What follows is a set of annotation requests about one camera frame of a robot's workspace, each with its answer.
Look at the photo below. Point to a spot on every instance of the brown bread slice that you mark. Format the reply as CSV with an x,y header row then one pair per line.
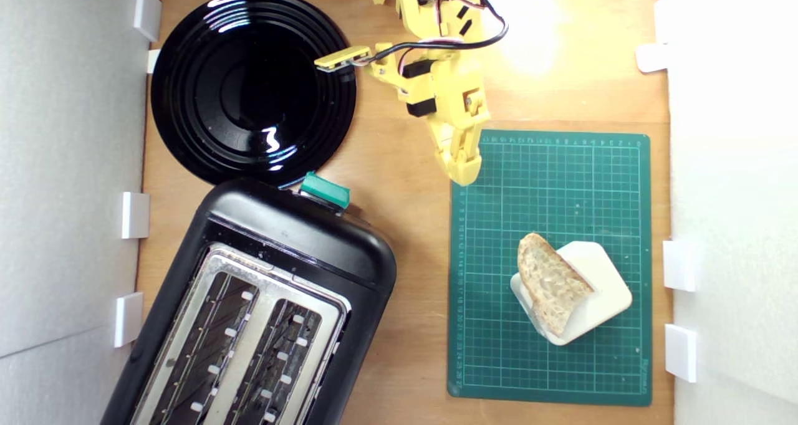
x,y
548,281

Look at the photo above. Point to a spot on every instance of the black two-slot toaster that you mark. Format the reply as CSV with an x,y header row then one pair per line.
x,y
299,232

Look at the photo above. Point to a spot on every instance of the green cutting mat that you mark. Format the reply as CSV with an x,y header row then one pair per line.
x,y
530,225

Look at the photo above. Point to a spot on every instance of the white block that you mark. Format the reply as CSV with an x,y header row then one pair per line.
x,y
601,297

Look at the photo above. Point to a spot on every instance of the black plate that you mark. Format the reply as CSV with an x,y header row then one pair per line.
x,y
249,88

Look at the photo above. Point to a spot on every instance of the yellow wrist camera mount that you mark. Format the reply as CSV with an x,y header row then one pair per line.
x,y
343,57

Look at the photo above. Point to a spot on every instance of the white wall clip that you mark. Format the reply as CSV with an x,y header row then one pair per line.
x,y
661,20
153,60
134,215
679,352
651,57
128,319
147,12
678,266

